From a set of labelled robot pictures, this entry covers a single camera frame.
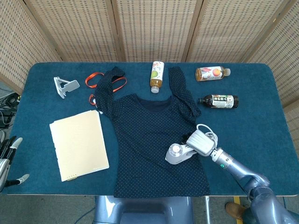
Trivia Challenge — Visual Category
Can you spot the woven wicker folding screen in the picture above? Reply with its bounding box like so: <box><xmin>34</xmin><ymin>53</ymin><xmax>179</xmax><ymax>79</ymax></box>
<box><xmin>0</xmin><ymin>0</ymin><xmax>299</xmax><ymax>150</ymax></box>

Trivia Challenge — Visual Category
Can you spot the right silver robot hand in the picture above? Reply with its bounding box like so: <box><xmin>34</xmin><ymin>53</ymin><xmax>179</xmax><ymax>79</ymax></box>
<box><xmin>181</xmin><ymin>129</ymin><xmax>217</xmax><ymax>156</ymax></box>

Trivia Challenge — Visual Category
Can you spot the metal table leg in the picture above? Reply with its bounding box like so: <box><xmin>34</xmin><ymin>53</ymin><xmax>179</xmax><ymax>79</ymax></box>
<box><xmin>204</xmin><ymin>196</ymin><xmax>210</xmax><ymax>224</ymax></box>

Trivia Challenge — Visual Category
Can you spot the cream paper folder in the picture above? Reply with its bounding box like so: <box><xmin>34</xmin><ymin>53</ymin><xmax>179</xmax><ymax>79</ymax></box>
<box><xmin>49</xmin><ymin>109</ymin><xmax>110</xmax><ymax>182</ymax></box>

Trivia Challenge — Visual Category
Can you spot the white folding phone stand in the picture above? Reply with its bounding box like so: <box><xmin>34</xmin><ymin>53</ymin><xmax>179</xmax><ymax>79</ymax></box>
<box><xmin>53</xmin><ymin>77</ymin><xmax>80</xmax><ymax>100</ymax></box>

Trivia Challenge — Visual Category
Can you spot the black floor cable bundle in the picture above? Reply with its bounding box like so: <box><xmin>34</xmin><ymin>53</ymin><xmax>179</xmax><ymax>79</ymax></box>
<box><xmin>0</xmin><ymin>92</ymin><xmax>21</xmax><ymax>129</ymax></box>

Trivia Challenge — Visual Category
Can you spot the dark blue polka dot shirt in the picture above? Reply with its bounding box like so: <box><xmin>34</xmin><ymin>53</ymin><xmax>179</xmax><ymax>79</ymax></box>
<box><xmin>95</xmin><ymin>66</ymin><xmax>211</xmax><ymax>198</ymax></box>

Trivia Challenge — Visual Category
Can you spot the orange lanyard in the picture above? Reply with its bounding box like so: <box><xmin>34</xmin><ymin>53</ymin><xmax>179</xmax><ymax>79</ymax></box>
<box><xmin>85</xmin><ymin>72</ymin><xmax>128</xmax><ymax>105</ymax></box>

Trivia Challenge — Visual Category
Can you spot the dark tea bottle white label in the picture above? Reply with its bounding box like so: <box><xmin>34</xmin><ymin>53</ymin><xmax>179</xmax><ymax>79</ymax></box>
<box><xmin>198</xmin><ymin>94</ymin><xmax>239</xmax><ymax>109</ymax></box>

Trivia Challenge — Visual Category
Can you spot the grey-blue robot torso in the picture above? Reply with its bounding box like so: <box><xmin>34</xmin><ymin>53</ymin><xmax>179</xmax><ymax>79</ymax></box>
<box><xmin>93</xmin><ymin>195</ymin><xmax>194</xmax><ymax>224</ymax></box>

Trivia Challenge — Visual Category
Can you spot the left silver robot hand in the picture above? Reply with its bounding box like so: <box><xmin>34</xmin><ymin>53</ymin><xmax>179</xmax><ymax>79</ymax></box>
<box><xmin>0</xmin><ymin>135</ymin><xmax>30</xmax><ymax>192</ymax></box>

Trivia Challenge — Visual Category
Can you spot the peach tea bottle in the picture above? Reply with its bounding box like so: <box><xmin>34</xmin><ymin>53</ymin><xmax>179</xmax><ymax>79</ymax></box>
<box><xmin>195</xmin><ymin>66</ymin><xmax>231</xmax><ymax>82</ymax></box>

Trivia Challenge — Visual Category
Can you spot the brown shoe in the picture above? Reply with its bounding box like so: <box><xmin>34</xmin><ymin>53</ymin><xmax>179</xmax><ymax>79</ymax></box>
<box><xmin>225</xmin><ymin>202</ymin><xmax>247</xmax><ymax>221</ymax></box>

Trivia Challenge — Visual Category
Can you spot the white handheld steam iron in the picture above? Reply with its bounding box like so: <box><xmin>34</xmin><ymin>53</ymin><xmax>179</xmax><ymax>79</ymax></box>
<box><xmin>165</xmin><ymin>137</ymin><xmax>199</xmax><ymax>165</ymax></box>

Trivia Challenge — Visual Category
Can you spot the teal table cover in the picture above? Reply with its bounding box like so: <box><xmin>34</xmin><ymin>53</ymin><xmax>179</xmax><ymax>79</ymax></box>
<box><xmin>0</xmin><ymin>62</ymin><xmax>299</xmax><ymax>196</ymax></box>

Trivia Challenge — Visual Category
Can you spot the apple tea bottle white cap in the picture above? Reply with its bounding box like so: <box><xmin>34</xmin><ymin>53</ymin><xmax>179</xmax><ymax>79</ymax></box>
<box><xmin>149</xmin><ymin>61</ymin><xmax>165</xmax><ymax>94</ymax></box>

